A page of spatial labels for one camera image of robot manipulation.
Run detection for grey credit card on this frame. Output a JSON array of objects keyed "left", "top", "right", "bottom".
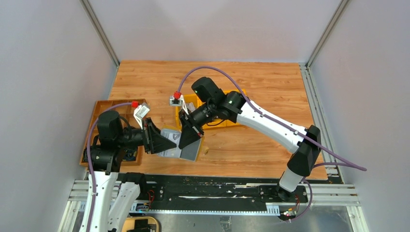
[{"left": 158, "top": 129, "right": 182, "bottom": 158}]

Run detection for yellow leather card holder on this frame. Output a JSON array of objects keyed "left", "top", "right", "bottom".
[{"left": 157, "top": 125, "right": 203, "bottom": 161}]

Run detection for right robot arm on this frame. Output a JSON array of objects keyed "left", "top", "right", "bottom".
[{"left": 178, "top": 77, "right": 321, "bottom": 202}]

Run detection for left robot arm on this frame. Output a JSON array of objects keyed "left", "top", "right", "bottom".
[{"left": 80, "top": 110, "right": 176, "bottom": 232}]

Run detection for cards in yellow bin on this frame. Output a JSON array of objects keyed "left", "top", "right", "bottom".
[{"left": 185, "top": 102, "right": 196, "bottom": 112}]

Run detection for yellow plastic bin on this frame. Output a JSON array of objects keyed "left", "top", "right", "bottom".
[{"left": 175, "top": 89, "right": 247, "bottom": 130}]

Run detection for yellow tray with phone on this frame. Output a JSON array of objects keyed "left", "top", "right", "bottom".
[{"left": 122, "top": 216, "right": 161, "bottom": 232}]

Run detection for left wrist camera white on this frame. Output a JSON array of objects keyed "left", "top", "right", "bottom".
[{"left": 133, "top": 102, "right": 150, "bottom": 129}]

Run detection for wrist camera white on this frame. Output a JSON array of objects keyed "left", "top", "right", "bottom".
[
  {"left": 169, "top": 91, "right": 189, "bottom": 114},
  {"left": 133, "top": 102, "right": 150, "bottom": 129}
]

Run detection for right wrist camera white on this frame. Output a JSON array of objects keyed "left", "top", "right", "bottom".
[{"left": 169, "top": 91, "right": 189, "bottom": 114}]

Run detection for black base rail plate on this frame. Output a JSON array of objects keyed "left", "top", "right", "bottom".
[{"left": 141, "top": 174, "right": 309, "bottom": 211}]

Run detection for aluminium frame rails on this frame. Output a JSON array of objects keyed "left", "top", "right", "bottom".
[{"left": 58, "top": 76, "right": 365, "bottom": 232}]

